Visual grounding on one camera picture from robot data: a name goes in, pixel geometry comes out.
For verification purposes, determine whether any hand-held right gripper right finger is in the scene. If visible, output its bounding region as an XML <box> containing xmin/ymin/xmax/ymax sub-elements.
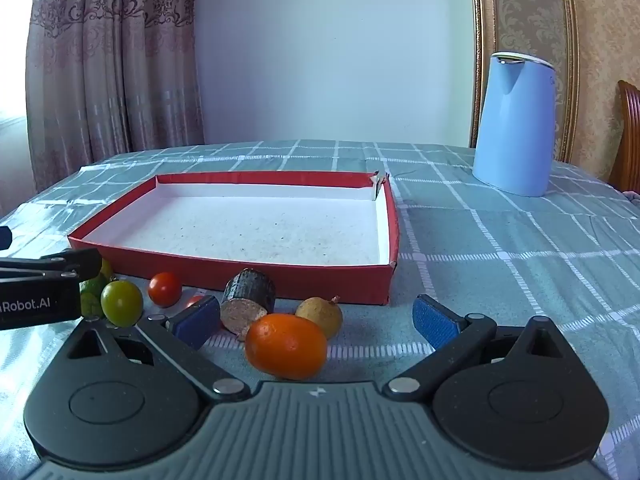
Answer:
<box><xmin>382</xmin><ymin>294</ymin><xmax>568</xmax><ymax>403</ymax></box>

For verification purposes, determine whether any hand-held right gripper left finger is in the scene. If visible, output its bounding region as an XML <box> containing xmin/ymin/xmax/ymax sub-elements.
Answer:
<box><xmin>62</xmin><ymin>295</ymin><xmax>252</xmax><ymax>403</ymax></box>

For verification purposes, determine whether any green cucumber piece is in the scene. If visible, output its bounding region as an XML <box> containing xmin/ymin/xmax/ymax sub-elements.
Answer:
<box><xmin>80</xmin><ymin>274</ymin><xmax>108</xmax><ymax>320</ymax></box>

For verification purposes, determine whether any green tomato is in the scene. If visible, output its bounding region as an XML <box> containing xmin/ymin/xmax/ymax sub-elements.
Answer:
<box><xmin>100</xmin><ymin>280</ymin><xmax>144</xmax><ymax>327</ymax></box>

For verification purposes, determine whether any dark-skinned sugarcane piece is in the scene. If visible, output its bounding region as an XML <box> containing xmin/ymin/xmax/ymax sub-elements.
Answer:
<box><xmin>221</xmin><ymin>268</ymin><xmax>277</xmax><ymax>342</ymax></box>

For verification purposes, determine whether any small orange mandarin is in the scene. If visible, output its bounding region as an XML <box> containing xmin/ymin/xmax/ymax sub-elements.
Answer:
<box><xmin>244</xmin><ymin>312</ymin><xmax>328</xmax><ymax>381</ymax></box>

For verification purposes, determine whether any red shallow cardboard box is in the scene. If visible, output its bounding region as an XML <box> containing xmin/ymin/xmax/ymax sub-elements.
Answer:
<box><xmin>67</xmin><ymin>170</ymin><xmax>401</xmax><ymax>306</ymax></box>

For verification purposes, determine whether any brown longan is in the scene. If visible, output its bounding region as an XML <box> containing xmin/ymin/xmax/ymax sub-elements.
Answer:
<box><xmin>295</xmin><ymin>296</ymin><xmax>344</xmax><ymax>339</ymax></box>

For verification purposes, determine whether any green checked tablecloth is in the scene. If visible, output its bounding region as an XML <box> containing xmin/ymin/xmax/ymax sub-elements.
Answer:
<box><xmin>0</xmin><ymin>140</ymin><xmax>640</xmax><ymax>480</ymax></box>

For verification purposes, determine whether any pink patterned curtain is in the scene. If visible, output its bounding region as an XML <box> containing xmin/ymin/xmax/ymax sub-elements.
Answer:
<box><xmin>25</xmin><ymin>0</ymin><xmax>206</xmax><ymax>193</ymax></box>

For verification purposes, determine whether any light blue electric kettle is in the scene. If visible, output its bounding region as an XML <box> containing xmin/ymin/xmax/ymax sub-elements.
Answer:
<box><xmin>472</xmin><ymin>51</ymin><xmax>557</xmax><ymax>198</ymax></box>

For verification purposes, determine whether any brown wooden chair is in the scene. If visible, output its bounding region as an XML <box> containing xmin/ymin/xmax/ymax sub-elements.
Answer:
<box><xmin>607</xmin><ymin>80</ymin><xmax>640</xmax><ymax>194</ymax></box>

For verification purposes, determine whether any gold wall moulding frame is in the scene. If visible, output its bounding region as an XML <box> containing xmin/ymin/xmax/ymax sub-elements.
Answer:
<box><xmin>469</xmin><ymin>0</ymin><xmax>581</xmax><ymax>163</ymax></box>

